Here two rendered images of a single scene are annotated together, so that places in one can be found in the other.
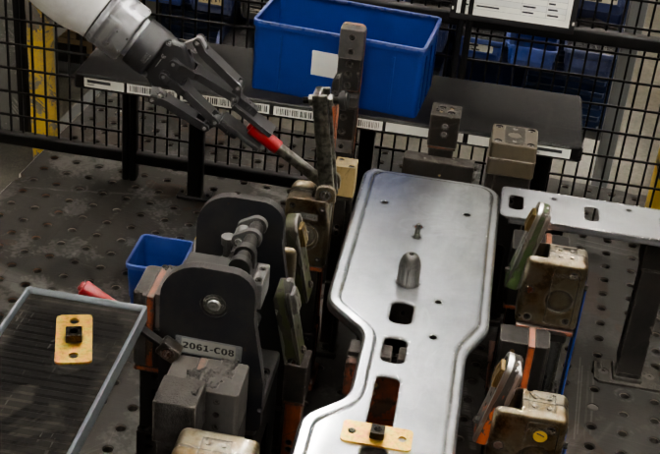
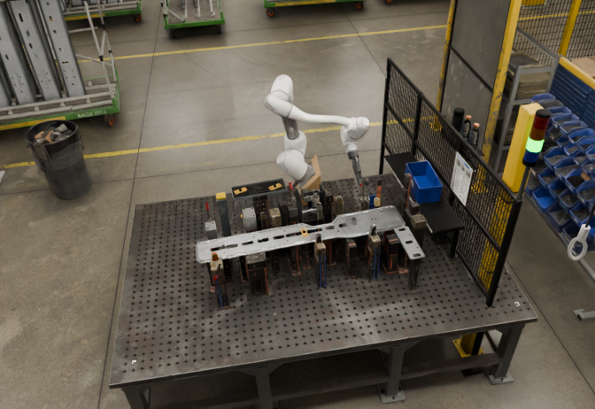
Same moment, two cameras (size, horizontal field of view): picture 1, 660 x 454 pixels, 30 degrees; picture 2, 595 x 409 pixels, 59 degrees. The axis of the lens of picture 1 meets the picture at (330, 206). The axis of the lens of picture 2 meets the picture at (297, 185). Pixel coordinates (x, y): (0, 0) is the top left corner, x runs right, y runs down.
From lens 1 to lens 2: 284 cm
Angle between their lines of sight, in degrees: 59
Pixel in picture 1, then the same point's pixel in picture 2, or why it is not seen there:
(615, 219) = (410, 246)
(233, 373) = (293, 207)
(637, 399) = (404, 290)
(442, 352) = (334, 233)
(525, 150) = (414, 221)
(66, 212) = (386, 184)
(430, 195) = (391, 217)
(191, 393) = (282, 204)
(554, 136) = (435, 226)
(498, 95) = (446, 212)
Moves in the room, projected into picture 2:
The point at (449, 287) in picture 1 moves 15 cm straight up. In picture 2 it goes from (357, 228) to (358, 211)
